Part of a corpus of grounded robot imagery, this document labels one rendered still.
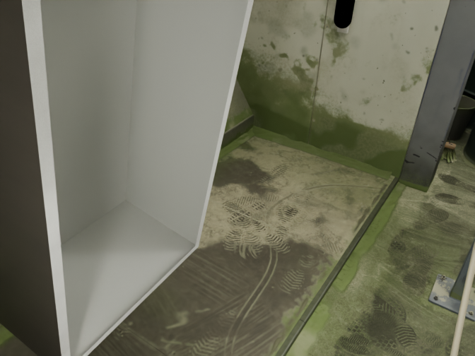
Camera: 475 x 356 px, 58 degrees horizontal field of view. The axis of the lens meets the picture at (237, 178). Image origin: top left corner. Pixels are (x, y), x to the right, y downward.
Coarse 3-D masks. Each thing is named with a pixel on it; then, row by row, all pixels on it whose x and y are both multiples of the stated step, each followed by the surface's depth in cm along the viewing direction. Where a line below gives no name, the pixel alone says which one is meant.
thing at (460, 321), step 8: (472, 256) 104; (472, 264) 105; (472, 272) 105; (472, 280) 105; (464, 288) 106; (464, 296) 106; (464, 304) 106; (464, 312) 107; (456, 328) 108; (456, 336) 108; (456, 344) 108; (456, 352) 108
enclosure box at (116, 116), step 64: (0, 0) 53; (64, 0) 98; (128, 0) 115; (192, 0) 108; (0, 64) 59; (64, 64) 107; (128, 64) 128; (192, 64) 118; (0, 128) 68; (64, 128) 118; (128, 128) 143; (192, 128) 129; (0, 192) 79; (64, 192) 131; (128, 192) 162; (192, 192) 143; (0, 256) 95; (64, 256) 140; (128, 256) 145; (0, 320) 118; (64, 320) 97
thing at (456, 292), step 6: (474, 240) 178; (468, 252) 186; (468, 258) 183; (468, 264) 184; (462, 270) 187; (462, 276) 188; (456, 282) 192; (462, 282) 190; (456, 288) 193; (462, 288) 191; (450, 294) 196; (456, 294) 194
